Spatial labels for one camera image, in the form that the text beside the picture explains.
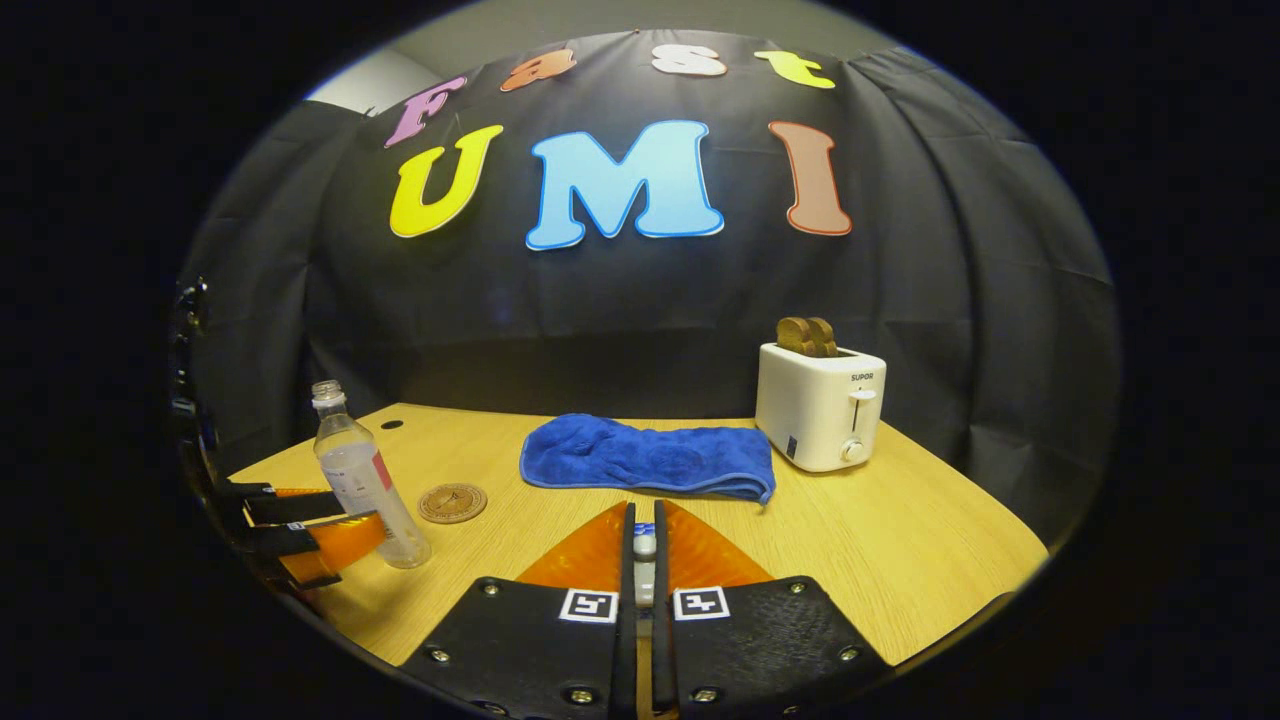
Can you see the brown toast slice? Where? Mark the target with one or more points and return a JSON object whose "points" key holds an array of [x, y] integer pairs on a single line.
{"points": [[793, 336], [826, 338]]}

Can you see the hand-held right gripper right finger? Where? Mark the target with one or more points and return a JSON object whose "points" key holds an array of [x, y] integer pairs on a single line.
{"points": [[661, 650]]}

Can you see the round brown coaster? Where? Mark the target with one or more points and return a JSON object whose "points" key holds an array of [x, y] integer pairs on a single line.
{"points": [[452, 503]]}

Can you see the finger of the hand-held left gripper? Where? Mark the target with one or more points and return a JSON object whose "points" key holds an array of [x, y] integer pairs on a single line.
{"points": [[340, 545], [290, 505]]}

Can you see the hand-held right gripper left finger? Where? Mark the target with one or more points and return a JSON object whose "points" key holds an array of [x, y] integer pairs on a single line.
{"points": [[627, 650]]}

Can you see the white toaster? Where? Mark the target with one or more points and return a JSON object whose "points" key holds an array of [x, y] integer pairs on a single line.
{"points": [[815, 410]]}

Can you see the blue towel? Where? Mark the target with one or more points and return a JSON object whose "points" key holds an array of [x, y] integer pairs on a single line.
{"points": [[640, 458]]}

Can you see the black backdrop cloth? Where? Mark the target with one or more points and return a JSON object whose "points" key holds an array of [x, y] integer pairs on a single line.
{"points": [[650, 300]]}

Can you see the clear plastic water bottle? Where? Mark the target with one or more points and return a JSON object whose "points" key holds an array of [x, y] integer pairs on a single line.
{"points": [[355, 470]]}

